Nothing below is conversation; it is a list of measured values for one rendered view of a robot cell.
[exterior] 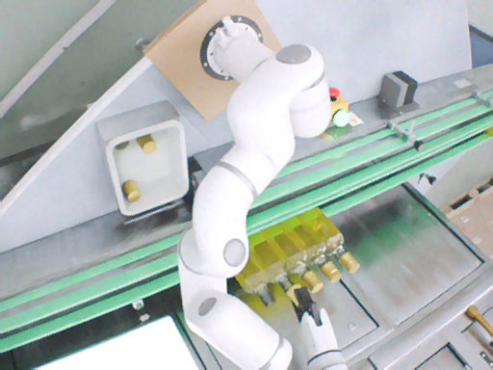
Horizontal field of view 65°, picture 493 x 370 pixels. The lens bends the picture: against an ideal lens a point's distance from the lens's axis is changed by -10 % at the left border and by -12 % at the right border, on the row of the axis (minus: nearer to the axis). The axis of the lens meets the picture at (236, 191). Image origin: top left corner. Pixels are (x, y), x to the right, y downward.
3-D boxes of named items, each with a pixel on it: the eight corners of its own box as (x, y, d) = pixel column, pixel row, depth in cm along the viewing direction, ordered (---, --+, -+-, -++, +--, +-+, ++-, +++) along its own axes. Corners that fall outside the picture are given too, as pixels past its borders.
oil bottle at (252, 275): (209, 238, 114) (249, 300, 101) (208, 224, 111) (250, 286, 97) (227, 230, 116) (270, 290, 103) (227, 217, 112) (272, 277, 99)
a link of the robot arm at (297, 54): (221, 185, 76) (192, 119, 63) (300, 99, 84) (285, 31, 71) (264, 208, 70) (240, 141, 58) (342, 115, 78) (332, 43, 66)
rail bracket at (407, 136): (383, 127, 123) (415, 152, 115) (389, 106, 118) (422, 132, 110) (393, 123, 125) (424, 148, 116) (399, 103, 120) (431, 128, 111)
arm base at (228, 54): (190, 35, 86) (225, 64, 76) (238, 0, 86) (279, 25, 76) (220, 84, 98) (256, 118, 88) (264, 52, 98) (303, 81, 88)
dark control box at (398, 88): (377, 94, 133) (396, 108, 128) (382, 73, 127) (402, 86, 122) (395, 90, 136) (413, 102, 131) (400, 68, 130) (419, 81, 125)
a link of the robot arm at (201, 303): (316, 298, 69) (272, 287, 83) (226, 210, 64) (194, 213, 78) (255, 378, 64) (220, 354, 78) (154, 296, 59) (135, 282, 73)
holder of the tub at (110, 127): (116, 209, 109) (125, 229, 104) (94, 120, 90) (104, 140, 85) (176, 187, 115) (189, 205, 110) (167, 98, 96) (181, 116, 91)
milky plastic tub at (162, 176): (112, 196, 105) (122, 219, 100) (93, 121, 90) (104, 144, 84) (176, 173, 111) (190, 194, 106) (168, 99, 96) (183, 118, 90)
